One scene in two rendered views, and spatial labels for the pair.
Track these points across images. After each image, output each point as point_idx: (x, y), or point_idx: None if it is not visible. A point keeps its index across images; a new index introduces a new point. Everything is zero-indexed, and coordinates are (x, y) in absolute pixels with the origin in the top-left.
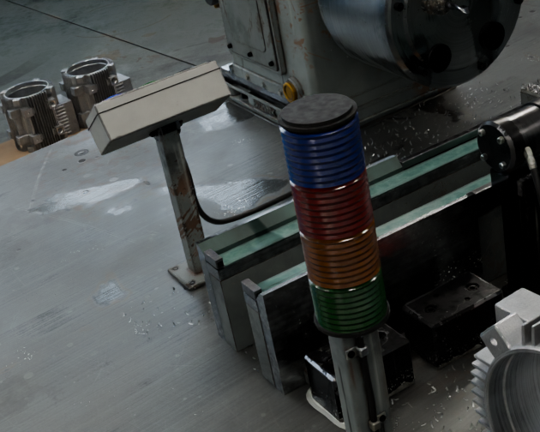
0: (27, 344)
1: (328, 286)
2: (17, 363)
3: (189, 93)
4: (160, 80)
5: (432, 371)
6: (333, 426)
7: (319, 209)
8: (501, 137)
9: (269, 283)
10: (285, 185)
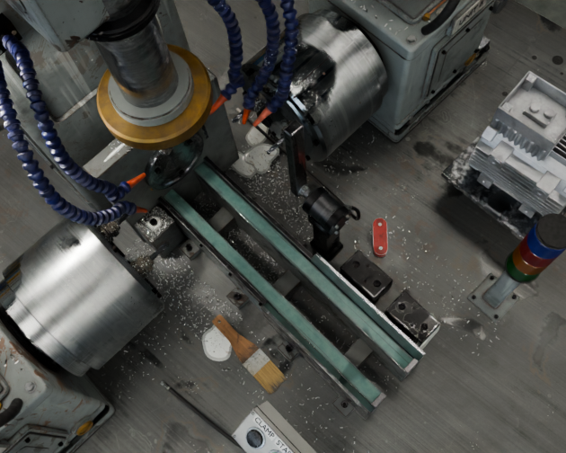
0: None
1: None
2: None
3: (282, 425)
4: (285, 444)
5: (391, 290)
6: (437, 333)
7: None
8: (348, 215)
9: (399, 359)
10: (177, 422)
